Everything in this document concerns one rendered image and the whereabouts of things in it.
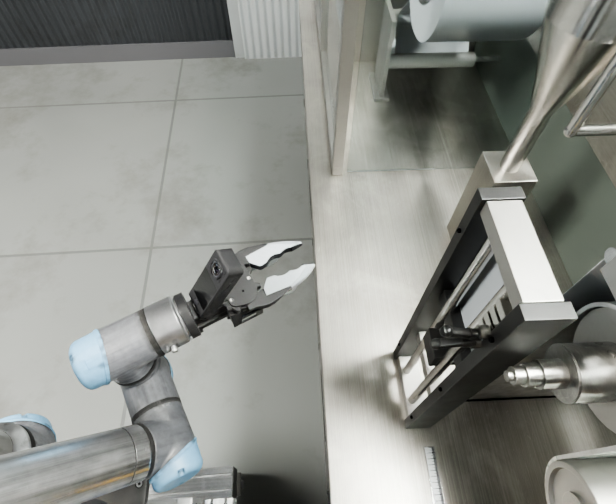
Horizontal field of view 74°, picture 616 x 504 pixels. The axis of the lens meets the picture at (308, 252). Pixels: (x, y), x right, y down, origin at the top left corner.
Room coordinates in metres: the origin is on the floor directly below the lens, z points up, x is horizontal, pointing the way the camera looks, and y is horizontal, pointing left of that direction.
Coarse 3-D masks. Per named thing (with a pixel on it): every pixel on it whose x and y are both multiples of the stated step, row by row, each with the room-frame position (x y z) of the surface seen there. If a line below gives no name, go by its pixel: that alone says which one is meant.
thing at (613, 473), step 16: (560, 464) 0.06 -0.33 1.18; (576, 464) 0.06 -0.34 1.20; (592, 464) 0.06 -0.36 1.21; (608, 464) 0.06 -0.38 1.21; (560, 480) 0.04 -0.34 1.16; (576, 480) 0.04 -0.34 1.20; (592, 480) 0.04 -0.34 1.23; (608, 480) 0.04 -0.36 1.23; (560, 496) 0.02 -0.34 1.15; (576, 496) 0.02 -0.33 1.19; (592, 496) 0.02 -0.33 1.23; (608, 496) 0.02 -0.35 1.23
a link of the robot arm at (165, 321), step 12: (168, 300) 0.26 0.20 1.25; (144, 312) 0.24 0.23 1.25; (156, 312) 0.24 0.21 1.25; (168, 312) 0.24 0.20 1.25; (156, 324) 0.22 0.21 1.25; (168, 324) 0.23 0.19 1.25; (180, 324) 0.23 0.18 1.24; (156, 336) 0.21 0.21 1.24; (168, 336) 0.21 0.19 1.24; (180, 336) 0.22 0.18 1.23; (168, 348) 0.20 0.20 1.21
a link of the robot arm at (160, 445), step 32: (160, 416) 0.12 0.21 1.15; (32, 448) 0.07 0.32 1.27; (64, 448) 0.07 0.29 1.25; (96, 448) 0.07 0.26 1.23; (128, 448) 0.07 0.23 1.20; (160, 448) 0.08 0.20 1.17; (192, 448) 0.08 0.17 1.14; (0, 480) 0.03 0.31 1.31; (32, 480) 0.03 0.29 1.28; (64, 480) 0.03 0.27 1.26; (96, 480) 0.04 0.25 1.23; (128, 480) 0.04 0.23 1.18; (160, 480) 0.04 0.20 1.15
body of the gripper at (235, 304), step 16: (240, 288) 0.28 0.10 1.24; (256, 288) 0.29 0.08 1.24; (176, 304) 0.26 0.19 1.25; (192, 304) 0.27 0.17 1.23; (224, 304) 0.26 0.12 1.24; (240, 304) 0.26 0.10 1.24; (192, 320) 0.24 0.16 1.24; (208, 320) 0.26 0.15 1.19; (240, 320) 0.26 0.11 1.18; (192, 336) 0.22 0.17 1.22
